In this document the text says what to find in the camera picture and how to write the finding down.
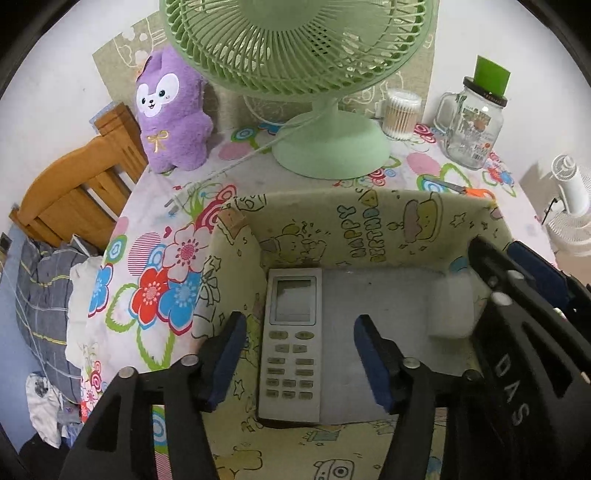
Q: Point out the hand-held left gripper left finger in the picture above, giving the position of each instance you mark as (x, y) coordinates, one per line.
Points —
(226, 364)

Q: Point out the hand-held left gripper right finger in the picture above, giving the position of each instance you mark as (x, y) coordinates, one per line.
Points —
(373, 364)

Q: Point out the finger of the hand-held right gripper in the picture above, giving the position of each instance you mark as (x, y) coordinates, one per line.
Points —
(538, 270)
(491, 267)

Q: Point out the white rectangular block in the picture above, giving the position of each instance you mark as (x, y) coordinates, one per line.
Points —
(450, 307)

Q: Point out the grey air conditioner remote control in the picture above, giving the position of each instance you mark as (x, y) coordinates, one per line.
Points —
(291, 369)

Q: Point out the yellow printed fabric storage box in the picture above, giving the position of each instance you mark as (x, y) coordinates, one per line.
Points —
(369, 221)

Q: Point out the white standing fan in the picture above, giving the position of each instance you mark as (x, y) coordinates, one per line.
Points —
(577, 189)

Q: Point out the floral tablecloth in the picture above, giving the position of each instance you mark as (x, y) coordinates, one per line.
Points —
(152, 258)

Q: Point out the glass mug jar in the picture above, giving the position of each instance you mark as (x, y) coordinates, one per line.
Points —
(468, 134)

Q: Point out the clear cotton swab container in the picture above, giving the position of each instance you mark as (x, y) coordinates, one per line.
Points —
(401, 115)

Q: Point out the white printed garment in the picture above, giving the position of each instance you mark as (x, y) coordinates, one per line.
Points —
(44, 406)

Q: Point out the green plastic cup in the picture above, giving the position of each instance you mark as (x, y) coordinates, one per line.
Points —
(491, 74)

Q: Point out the grey plaid bedding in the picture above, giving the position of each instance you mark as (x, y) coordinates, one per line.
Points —
(41, 295)

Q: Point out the green desk fan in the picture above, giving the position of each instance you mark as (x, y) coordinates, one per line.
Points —
(323, 143)

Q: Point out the wooden bed headboard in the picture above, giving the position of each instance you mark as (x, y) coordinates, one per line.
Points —
(60, 184)

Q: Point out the purple plush toy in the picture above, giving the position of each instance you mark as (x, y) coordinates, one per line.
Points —
(171, 120)

